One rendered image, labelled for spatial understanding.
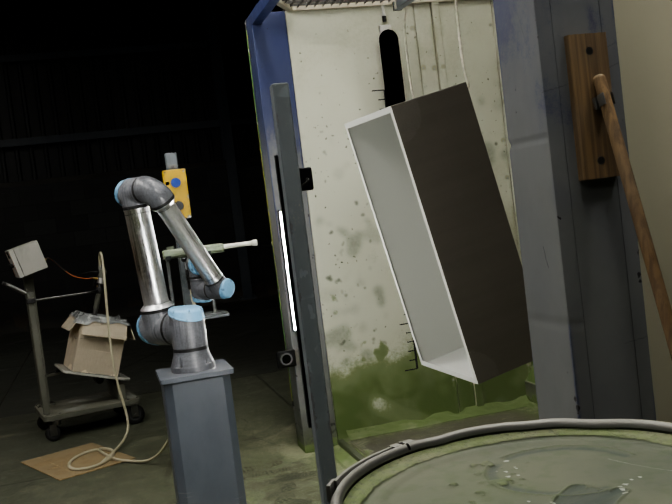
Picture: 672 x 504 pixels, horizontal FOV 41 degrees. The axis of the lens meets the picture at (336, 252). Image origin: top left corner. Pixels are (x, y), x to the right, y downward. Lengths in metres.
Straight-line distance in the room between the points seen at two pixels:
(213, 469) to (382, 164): 1.58
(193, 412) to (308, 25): 2.10
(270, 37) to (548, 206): 3.00
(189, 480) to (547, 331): 2.23
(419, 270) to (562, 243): 2.45
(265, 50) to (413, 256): 1.31
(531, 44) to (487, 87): 3.13
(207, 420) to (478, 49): 2.50
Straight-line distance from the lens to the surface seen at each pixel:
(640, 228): 1.80
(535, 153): 1.89
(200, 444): 3.82
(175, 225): 3.87
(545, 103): 1.85
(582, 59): 1.88
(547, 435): 1.47
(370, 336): 4.73
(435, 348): 4.32
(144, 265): 3.92
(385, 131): 4.22
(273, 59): 4.66
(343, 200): 4.66
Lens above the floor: 1.27
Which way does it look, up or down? 3 degrees down
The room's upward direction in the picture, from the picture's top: 7 degrees counter-clockwise
